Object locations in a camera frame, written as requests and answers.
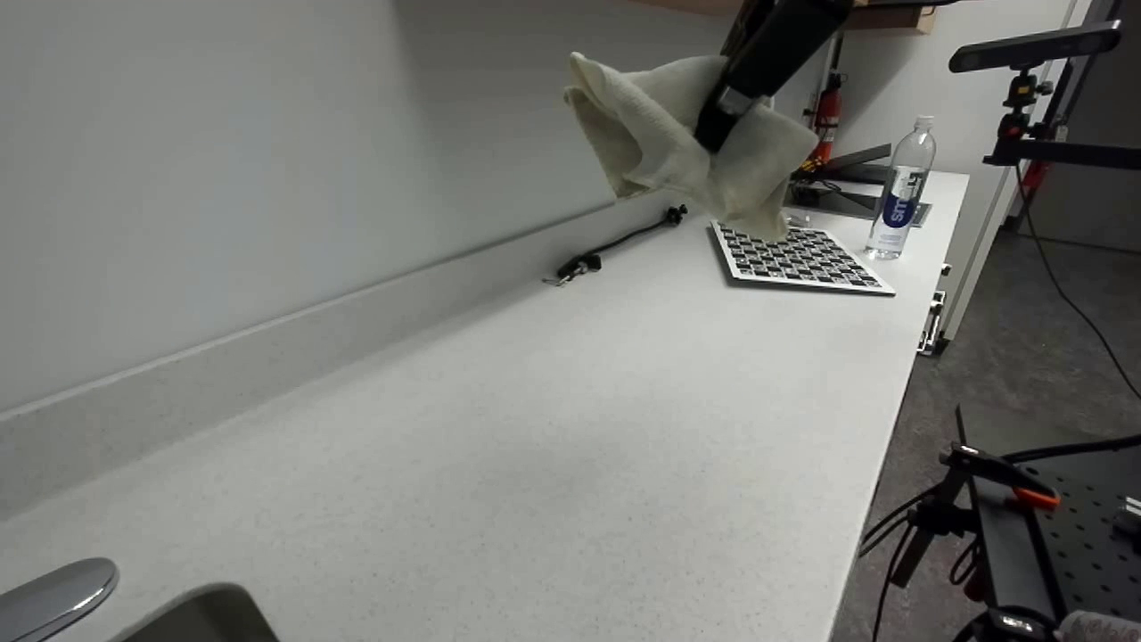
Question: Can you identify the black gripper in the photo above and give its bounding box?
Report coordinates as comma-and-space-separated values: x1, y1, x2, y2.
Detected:
693, 0, 857, 155

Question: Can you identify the white cloth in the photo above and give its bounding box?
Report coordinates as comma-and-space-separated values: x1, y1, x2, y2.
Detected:
560, 46, 825, 243

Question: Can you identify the red black bar clamp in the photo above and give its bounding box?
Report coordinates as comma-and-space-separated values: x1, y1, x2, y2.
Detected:
808, 68, 846, 169

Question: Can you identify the checkerboard calibration board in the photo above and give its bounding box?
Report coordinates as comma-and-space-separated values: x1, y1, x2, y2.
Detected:
705, 211, 898, 299

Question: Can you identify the clear plastic water bottle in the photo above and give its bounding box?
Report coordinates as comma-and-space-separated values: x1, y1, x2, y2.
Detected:
865, 115, 941, 262

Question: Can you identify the black rod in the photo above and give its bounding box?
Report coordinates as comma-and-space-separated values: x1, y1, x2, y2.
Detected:
553, 203, 693, 286

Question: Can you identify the black clamp orange tip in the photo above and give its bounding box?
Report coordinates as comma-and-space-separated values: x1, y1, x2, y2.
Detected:
941, 406, 1066, 512

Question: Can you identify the black perforated table plate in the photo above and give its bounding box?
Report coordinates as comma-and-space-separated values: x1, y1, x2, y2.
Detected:
1004, 447, 1141, 627

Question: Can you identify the steel sink basin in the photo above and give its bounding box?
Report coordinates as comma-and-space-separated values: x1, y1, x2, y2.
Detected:
112, 580, 281, 642

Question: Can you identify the chrome sink faucet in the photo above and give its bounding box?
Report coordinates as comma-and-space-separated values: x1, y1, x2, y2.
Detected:
0, 551, 121, 642

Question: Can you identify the black stereo camera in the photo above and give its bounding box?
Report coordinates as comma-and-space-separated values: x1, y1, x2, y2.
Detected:
945, 13, 1126, 78

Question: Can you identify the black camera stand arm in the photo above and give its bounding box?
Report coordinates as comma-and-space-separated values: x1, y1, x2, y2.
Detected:
982, 68, 1141, 169

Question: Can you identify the black floor cable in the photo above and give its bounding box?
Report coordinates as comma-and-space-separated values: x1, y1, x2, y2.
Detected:
1016, 173, 1141, 401

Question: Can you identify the black cable bundle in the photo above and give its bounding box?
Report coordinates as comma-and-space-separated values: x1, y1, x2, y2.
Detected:
857, 476, 972, 642

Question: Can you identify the black mount post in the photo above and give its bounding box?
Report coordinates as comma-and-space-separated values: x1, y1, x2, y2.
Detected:
968, 475, 1069, 624

